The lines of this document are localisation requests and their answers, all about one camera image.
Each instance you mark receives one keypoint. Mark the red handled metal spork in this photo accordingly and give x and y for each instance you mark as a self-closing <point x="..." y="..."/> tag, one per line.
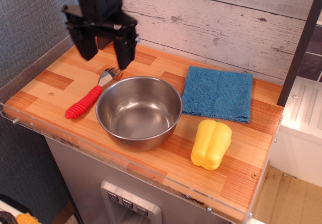
<point x="80" y="107"/>

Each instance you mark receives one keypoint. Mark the dark left frame post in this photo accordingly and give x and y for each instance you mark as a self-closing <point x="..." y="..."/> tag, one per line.
<point x="103" y="41"/>

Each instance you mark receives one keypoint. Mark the dark and orange object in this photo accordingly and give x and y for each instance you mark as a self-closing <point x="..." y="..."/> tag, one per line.
<point x="24" y="218"/>

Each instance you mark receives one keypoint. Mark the silver metal pot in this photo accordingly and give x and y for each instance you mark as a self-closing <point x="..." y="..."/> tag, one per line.
<point x="139" y="113"/>

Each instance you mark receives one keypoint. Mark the dark right frame post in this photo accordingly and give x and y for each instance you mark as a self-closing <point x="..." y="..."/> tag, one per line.
<point x="303" y="43"/>

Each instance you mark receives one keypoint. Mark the white toy sink unit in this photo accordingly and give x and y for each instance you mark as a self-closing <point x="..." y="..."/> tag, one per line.
<point x="297" y="146"/>

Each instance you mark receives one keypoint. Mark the clear acrylic table guard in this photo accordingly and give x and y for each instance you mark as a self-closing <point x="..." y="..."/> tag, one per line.
<point x="39" y="96"/>

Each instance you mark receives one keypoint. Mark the yellow plastic bell pepper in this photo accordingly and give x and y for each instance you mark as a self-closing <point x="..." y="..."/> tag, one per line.
<point x="211" y="143"/>

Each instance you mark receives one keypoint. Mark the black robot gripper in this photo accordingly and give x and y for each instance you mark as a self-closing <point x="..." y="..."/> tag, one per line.
<point x="106" y="18"/>

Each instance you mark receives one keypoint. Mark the blue folded cloth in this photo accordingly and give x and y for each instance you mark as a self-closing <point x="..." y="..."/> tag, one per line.
<point x="218" y="94"/>

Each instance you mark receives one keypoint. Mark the silver dispenser button panel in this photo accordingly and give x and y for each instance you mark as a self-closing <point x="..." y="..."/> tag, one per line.
<point x="126" y="207"/>

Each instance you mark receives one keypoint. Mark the dark frame post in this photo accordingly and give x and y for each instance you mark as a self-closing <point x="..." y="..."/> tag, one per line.
<point x="103" y="41"/>
<point x="303" y="43"/>

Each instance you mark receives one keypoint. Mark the grey toy fridge cabinet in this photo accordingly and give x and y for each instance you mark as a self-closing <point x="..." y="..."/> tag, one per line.
<point x="84" y="174"/>

